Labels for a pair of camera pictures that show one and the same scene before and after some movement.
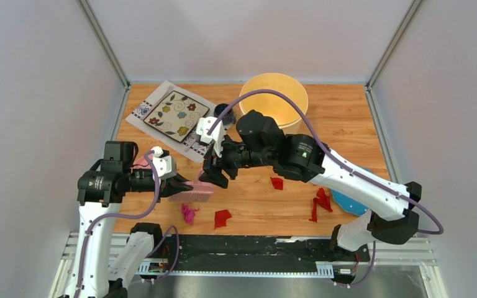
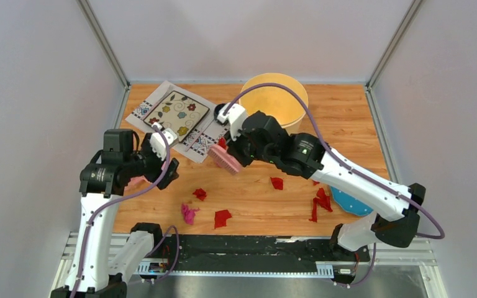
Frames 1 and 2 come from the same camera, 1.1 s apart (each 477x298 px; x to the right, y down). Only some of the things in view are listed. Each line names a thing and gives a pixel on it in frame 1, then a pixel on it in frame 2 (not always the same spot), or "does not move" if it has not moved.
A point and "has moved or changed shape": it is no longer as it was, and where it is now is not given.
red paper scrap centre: [277, 182] does not move
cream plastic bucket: [274, 105] does not move
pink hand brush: [200, 192] has moved or changed shape
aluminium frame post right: [392, 43] does not move
